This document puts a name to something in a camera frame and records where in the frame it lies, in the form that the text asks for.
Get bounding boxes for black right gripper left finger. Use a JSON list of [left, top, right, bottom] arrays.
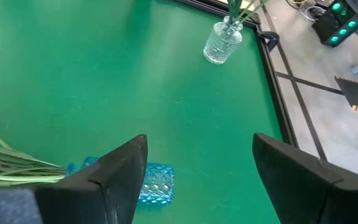
[[34, 134, 149, 224]]

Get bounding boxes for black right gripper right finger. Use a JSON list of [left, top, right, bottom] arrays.
[[252, 133, 358, 224]]

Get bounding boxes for blue textured glass vase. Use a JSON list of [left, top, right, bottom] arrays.
[[66, 156, 175, 208]]

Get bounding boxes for clear textured glass vase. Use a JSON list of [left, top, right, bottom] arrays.
[[203, 15, 244, 65]]

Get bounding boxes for green table mat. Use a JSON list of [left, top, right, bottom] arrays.
[[0, 0, 284, 224]]

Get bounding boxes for black table clamp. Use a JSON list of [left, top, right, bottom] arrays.
[[257, 30, 281, 53]]

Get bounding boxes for black box green lights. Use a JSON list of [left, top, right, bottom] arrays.
[[311, 0, 358, 49]]

